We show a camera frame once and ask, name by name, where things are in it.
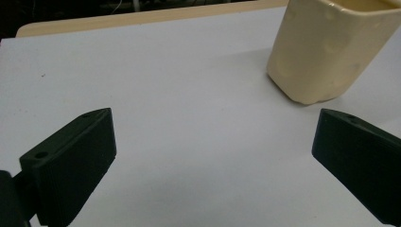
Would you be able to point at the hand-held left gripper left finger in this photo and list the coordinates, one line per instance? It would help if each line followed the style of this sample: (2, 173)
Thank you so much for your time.
(75, 164)

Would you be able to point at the white table sheet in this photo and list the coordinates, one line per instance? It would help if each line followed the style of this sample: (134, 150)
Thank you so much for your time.
(189, 94)

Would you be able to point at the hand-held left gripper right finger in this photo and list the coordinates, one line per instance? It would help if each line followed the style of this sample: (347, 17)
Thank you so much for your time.
(359, 157)

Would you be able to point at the cream plastic cup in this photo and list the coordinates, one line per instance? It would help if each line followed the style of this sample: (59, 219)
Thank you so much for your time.
(324, 50)

